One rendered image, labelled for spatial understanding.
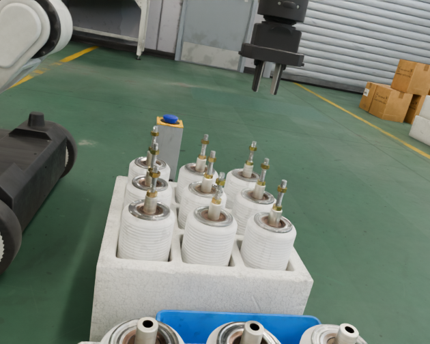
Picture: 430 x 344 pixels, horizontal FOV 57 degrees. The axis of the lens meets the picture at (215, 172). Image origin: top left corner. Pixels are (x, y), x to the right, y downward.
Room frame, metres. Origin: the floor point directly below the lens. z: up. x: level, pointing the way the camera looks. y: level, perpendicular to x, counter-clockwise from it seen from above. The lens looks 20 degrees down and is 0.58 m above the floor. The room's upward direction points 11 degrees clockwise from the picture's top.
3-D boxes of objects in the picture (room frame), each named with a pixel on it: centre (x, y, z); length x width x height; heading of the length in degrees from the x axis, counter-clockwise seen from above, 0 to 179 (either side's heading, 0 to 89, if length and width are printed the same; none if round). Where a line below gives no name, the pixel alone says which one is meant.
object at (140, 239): (0.63, 0.10, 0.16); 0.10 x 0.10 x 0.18
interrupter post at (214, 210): (0.66, -0.01, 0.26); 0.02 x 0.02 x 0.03
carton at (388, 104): (4.22, -1.65, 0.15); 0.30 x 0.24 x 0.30; 9
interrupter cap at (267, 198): (0.80, -0.10, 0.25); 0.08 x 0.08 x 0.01
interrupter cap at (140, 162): (0.86, 0.15, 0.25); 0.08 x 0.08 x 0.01
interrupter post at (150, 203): (0.63, 0.10, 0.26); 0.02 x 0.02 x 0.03
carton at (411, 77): (4.25, -1.80, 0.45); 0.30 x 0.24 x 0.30; 12
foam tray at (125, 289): (0.77, 0.01, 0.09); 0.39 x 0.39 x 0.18; 12
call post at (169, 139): (1.04, 0.15, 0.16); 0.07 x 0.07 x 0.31; 12
